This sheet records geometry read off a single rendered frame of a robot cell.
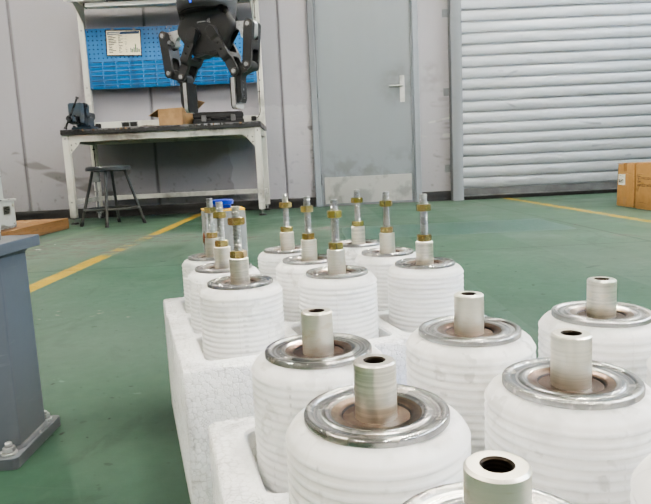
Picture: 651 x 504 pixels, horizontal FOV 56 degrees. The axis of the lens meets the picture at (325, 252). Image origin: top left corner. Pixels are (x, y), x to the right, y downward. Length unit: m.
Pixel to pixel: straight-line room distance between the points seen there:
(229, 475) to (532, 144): 5.74
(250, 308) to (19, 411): 0.42
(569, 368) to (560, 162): 5.83
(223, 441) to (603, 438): 0.27
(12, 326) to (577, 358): 0.76
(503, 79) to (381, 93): 1.12
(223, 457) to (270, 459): 0.04
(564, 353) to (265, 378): 0.19
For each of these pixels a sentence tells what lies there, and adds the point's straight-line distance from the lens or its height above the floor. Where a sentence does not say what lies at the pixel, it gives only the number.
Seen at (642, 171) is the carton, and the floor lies 0.25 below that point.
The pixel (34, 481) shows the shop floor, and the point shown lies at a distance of 0.91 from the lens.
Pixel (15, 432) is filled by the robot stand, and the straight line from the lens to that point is 0.97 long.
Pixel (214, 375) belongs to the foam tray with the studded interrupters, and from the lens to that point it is 0.65.
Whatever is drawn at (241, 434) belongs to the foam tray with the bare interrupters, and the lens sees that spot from 0.49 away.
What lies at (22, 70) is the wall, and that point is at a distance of 6.39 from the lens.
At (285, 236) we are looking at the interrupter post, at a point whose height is 0.27.
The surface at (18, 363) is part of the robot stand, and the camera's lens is 0.96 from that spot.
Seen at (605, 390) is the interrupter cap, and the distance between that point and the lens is 0.37.
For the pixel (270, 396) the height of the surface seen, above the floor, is 0.23.
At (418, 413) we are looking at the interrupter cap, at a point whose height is 0.25.
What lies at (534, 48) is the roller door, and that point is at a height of 1.34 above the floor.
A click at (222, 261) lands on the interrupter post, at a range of 0.82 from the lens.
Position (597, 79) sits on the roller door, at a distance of 6.33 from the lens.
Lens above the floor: 0.38
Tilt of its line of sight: 8 degrees down
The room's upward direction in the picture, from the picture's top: 3 degrees counter-clockwise
